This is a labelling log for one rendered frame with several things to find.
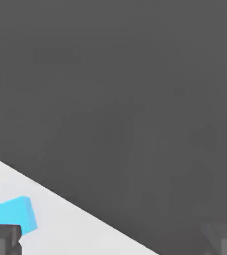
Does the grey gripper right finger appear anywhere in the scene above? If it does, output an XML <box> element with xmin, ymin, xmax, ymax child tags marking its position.
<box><xmin>202</xmin><ymin>221</ymin><xmax>227</xmax><ymax>255</ymax></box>

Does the small light blue cube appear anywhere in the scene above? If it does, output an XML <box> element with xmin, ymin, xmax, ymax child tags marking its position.
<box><xmin>0</xmin><ymin>195</ymin><xmax>39</xmax><ymax>237</ymax></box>

